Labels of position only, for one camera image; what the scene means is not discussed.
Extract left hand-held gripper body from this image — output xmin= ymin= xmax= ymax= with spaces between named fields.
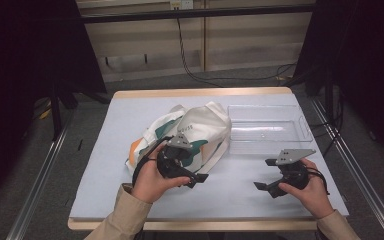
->
xmin=155 ymin=132 xmax=195 ymax=180

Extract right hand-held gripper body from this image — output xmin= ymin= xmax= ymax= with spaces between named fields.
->
xmin=275 ymin=148 xmax=316 ymax=190

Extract clear plastic tray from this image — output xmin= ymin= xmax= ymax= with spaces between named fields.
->
xmin=227 ymin=104 xmax=315 ymax=156

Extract person's left hand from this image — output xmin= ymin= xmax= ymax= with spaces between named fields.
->
xmin=131 ymin=151 xmax=191 ymax=204

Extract person's right hand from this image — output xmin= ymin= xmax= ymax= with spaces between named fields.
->
xmin=278 ymin=158 xmax=335 ymax=220

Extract light blue table mat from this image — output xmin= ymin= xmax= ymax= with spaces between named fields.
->
xmin=69 ymin=93 xmax=350 ymax=221

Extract wooden table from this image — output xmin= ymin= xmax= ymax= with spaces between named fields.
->
xmin=67 ymin=86 xmax=318 ymax=232

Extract black metal stand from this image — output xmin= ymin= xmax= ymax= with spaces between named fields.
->
xmin=284 ymin=64 xmax=336 ymax=116
xmin=47 ymin=79 xmax=79 ymax=142

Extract black curtain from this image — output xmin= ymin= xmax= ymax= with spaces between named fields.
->
xmin=293 ymin=0 xmax=384 ymax=168
xmin=0 ymin=0 xmax=108 ymax=213

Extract black horizontal bar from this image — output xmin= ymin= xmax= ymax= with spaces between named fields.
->
xmin=79 ymin=3 xmax=317 ymax=25

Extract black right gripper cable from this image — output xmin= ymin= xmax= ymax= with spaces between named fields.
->
xmin=305 ymin=166 xmax=331 ymax=196

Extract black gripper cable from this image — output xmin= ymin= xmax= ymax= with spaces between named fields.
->
xmin=305 ymin=166 xmax=331 ymax=196
xmin=131 ymin=135 xmax=175 ymax=188

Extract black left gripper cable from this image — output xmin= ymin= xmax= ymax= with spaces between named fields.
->
xmin=131 ymin=135 xmax=175 ymax=188

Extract black floor cables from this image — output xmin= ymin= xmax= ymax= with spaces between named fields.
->
xmin=309 ymin=89 xmax=346 ymax=158

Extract metal floor rail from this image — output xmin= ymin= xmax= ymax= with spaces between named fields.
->
xmin=5 ymin=114 xmax=73 ymax=240
xmin=309 ymin=97 xmax=384 ymax=240

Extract long black hanging cable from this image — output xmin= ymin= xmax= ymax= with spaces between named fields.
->
xmin=175 ymin=17 xmax=298 ymax=88

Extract white wall power outlet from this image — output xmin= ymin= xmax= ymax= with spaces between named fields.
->
xmin=169 ymin=0 xmax=195 ymax=11

